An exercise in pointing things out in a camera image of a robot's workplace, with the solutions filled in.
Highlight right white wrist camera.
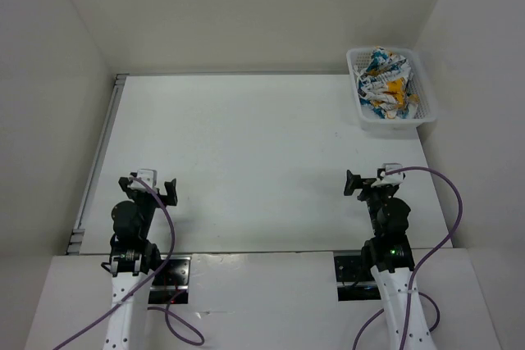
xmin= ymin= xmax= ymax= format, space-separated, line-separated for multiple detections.
xmin=372 ymin=163 xmax=405 ymax=188

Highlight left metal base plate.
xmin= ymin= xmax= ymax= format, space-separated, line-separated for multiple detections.
xmin=148 ymin=255 xmax=191 ymax=306

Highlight aluminium rail frame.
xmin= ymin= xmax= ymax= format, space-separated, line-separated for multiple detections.
xmin=65 ymin=74 xmax=128 ymax=256

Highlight patterned white teal yellow shorts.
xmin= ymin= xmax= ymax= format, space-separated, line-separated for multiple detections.
xmin=353 ymin=47 xmax=419 ymax=120

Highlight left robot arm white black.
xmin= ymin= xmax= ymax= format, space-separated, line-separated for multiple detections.
xmin=103 ymin=169 xmax=177 ymax=349

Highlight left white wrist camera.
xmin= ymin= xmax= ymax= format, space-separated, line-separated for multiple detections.
xmin=129 ymin=169 xmax=158 ymax=191

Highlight metal base plate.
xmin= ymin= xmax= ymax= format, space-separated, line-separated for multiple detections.
xmin=148 ymin=255 xmax=191 ymax=306
xmin=333 ymin=252 xmax=381 ymax=302

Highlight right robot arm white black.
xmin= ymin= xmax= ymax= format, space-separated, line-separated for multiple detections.
xmin=344 ymin=164 xmax=436 ymax=349

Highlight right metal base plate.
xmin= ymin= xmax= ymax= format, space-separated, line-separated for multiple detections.
xmin=333 ymin=252 xmax=381 ymax=302

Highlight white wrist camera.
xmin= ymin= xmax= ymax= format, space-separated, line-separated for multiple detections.
xmin=372 ymin=163 xmax=405 ymax=188
xmin=129 ymin=169 xmax=158 ymax=191

